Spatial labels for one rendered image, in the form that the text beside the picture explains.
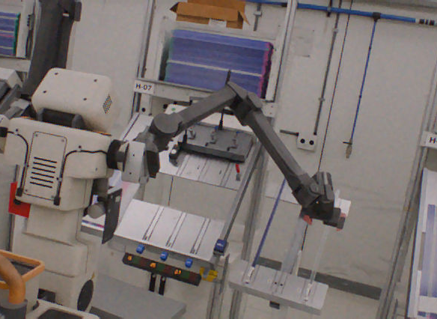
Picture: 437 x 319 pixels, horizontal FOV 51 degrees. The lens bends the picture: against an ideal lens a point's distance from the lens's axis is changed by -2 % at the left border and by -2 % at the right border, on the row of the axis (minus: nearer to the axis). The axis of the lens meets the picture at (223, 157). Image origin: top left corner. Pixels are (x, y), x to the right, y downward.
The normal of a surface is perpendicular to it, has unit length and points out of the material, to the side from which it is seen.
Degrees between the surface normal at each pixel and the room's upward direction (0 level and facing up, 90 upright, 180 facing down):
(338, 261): 90
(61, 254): 82
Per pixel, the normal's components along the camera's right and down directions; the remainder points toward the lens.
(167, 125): 0.43, -0.56
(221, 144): -0.07, -0.65
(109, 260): -0.29, 0.09
